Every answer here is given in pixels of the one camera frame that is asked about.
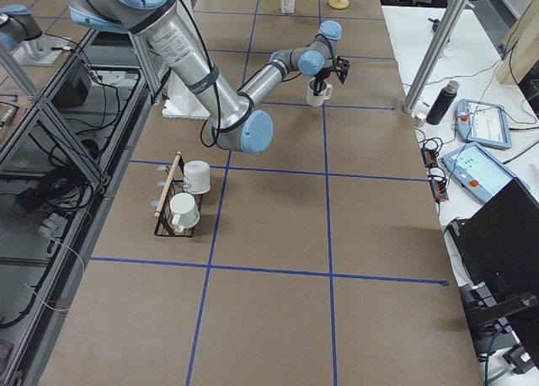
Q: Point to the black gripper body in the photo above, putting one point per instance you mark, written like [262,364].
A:
[323,74]

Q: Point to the white mug with handle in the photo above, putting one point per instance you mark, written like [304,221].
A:
[317,101]

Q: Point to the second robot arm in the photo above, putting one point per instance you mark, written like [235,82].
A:
[168,34]

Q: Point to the white upside-down cup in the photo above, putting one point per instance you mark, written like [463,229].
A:
[197,177]

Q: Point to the white tilted cup on rack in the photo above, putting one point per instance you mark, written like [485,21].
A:
[185,212]

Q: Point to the yellow wooden stand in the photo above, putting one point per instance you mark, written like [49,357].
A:
[338,4]

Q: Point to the black water bottle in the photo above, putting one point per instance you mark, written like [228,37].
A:
[442,103]

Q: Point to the teach pendant far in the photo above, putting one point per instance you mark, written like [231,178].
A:
[484,123]

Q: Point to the teach pendant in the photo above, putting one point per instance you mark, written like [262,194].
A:
[484,123]
[477,171]

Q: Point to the teach pendant near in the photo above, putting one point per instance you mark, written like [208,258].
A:
[477,171]

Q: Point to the black laptop screen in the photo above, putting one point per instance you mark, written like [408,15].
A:
[498,245]

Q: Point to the aluminium frame post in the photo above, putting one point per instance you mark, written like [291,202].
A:
[447,25]

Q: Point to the wooden rack handle rod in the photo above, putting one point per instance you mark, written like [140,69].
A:
[168,182]

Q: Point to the black wire cup rack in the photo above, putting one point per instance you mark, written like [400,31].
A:
[164,226]

